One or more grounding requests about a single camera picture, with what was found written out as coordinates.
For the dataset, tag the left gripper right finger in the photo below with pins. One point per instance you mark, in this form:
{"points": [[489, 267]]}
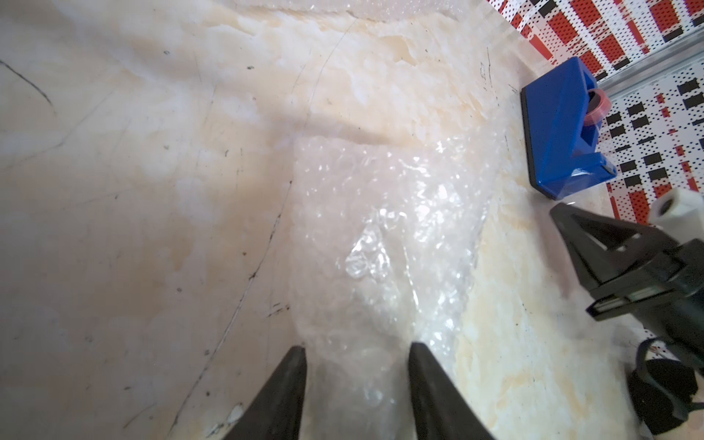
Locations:
{"points": [[440, 411]]}

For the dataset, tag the blue box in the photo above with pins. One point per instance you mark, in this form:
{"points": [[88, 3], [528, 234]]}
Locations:
{"points": [[561, 150]]}

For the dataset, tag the pink tape roll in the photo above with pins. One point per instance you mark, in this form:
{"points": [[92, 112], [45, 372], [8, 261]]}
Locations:
{"points": [[599, 105]]}

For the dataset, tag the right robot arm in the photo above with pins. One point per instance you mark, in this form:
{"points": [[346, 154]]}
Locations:
{"points": [[662, 387]]}

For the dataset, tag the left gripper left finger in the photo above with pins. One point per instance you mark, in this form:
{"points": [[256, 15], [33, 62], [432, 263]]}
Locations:
{"points": [[276, 411]]}

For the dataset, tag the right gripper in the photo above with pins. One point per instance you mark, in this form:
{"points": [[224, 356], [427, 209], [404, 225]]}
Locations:
{"points": [[654, 273]]}

